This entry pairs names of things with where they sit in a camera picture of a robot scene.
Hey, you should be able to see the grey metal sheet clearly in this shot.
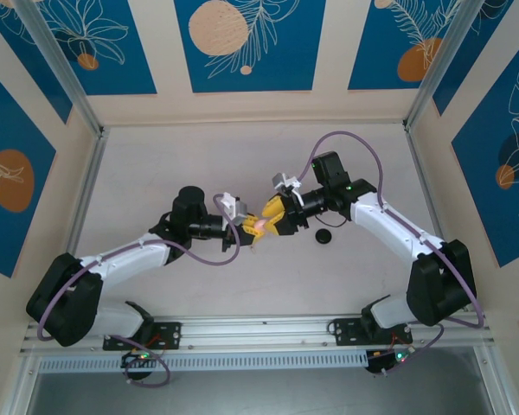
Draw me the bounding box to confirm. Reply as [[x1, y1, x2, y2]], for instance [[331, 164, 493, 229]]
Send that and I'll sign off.
[[23, 348, 501, 415]]

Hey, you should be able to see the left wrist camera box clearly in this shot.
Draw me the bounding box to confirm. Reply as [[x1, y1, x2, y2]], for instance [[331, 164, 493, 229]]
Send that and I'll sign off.
[[218, 192, 251, 227]]

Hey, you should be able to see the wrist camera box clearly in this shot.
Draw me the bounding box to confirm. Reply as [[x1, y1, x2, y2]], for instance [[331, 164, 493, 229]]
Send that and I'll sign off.
[[218, 192, 251, 227], [271, 171, 304, 208]]

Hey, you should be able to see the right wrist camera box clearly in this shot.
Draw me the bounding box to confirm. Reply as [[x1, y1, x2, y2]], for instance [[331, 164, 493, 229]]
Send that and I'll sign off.
[[271, 171, 304, 208]]

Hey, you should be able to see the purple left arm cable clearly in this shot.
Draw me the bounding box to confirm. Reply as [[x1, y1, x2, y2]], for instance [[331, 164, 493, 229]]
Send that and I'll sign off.
[[36, 193, 242, 386]]

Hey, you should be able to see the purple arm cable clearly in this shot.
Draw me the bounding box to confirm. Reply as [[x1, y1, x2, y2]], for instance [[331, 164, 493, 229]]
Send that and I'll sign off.
[[298, 131, 486, 377], [36, 193, 242, 386]]

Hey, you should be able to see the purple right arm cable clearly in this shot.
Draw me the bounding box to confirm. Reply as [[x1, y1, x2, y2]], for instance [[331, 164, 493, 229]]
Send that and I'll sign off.
[[298, 131, 486, 377]]

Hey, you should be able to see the aluminium mounting rail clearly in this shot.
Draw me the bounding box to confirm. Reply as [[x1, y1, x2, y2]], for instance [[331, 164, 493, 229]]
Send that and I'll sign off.
[[19, 314, 497, 354]]

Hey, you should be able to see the aluminium side rail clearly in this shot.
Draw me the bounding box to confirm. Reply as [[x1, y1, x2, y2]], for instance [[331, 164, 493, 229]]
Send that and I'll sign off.
[[45, 129, 110, 322], [404, 124, 475, 312]]

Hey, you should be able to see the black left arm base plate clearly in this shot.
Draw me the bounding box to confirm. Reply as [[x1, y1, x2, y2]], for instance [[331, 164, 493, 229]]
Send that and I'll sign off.
[[102, 322, 183, 351]]

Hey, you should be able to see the white slotted cable duct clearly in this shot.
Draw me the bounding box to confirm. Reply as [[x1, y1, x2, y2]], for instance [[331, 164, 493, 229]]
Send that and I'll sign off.
[[36, 350, 369, 374]]

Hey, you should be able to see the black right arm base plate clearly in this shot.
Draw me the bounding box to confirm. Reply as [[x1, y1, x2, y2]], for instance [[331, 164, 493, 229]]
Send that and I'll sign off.
[[330, 318, 414, 347]]

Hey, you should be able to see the blue floral wall panel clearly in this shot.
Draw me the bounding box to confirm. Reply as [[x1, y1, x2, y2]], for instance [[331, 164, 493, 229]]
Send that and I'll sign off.
[[0, 0, 74, 125], [347, 0, 475, 92], [432, 0, 519, 117], [25, 0, 158, 97], [174, 0, 329, 94], [0, 61, 58, 278], [451, 41, 519, 269]]

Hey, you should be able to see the aluminium frame post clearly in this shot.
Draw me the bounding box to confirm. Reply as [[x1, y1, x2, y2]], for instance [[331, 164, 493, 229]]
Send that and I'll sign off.
[[402, 0, 492, 131], [13, 0, 107, 137]]

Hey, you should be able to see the aluminium frame bar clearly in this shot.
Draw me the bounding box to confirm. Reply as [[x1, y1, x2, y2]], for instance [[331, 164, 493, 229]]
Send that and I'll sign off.
[[0, 352, 42, 415], [473, 345, 518, 415]]

